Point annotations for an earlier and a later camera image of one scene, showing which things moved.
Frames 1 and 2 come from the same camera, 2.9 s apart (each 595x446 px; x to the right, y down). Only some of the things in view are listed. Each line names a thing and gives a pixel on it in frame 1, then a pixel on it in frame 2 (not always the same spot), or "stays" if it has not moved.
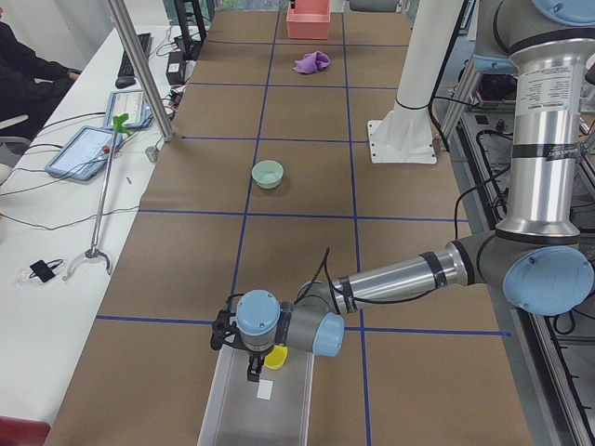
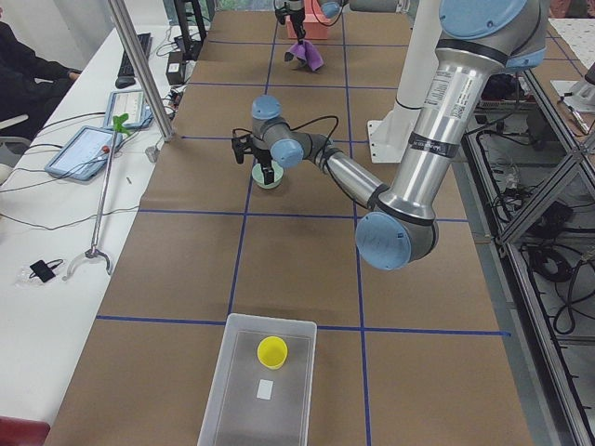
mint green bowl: [267, 174] stays
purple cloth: [311, 62] -> [306, 50]
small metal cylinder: [152, 152] stays
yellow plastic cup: [276, 358] stays
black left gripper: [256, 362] -> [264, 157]
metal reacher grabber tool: [119, 121] stays
